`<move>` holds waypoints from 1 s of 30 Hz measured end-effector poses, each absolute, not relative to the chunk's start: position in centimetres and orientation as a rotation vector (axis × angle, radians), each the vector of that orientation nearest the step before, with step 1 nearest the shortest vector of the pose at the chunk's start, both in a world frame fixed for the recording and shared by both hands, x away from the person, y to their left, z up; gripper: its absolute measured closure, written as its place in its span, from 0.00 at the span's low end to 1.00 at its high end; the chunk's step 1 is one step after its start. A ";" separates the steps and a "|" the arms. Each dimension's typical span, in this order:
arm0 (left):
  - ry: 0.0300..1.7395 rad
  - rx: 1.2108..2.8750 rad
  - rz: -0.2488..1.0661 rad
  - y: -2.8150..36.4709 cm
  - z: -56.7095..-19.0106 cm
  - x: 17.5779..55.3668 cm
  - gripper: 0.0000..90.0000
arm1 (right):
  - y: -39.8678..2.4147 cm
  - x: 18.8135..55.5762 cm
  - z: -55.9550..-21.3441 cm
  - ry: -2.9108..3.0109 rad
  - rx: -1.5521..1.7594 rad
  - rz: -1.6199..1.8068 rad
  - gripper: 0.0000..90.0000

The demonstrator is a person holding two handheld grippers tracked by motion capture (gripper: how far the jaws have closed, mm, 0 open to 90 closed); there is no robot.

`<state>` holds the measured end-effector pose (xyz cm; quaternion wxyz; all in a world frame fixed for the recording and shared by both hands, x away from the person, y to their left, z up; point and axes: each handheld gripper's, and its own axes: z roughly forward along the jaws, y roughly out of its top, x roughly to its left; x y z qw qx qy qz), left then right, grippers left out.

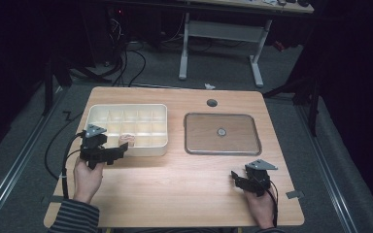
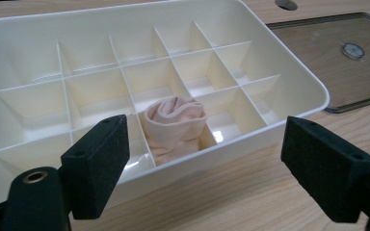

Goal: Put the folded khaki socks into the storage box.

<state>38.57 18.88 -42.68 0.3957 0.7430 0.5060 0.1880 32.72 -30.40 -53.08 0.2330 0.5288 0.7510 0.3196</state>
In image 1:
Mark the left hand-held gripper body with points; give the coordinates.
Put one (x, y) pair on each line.
(94, 152)

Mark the white crumpled paper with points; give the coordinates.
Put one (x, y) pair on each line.
(209, 86)

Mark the desk with white legs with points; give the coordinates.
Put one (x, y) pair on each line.
(223, 32)

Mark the metal floor rail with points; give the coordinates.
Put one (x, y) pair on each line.
(327, 174)
(16, 165)

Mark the small red object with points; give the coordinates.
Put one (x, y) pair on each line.
(279, 46)

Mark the black stand legs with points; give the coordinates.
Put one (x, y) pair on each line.
(312, 106)
(48, 90)

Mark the cream compartment storage box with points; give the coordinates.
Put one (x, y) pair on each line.
(142, 123)

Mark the clear tray with metal rim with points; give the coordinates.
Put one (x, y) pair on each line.
(221, 142)

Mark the person's left hand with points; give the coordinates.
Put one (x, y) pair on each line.
(87, 183)

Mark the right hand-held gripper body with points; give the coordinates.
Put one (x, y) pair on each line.
(257, 181)

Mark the grey tape strip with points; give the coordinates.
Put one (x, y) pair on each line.
(294, 194)
(52, 198)

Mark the person's right hand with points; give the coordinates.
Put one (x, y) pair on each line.
(260, 210)

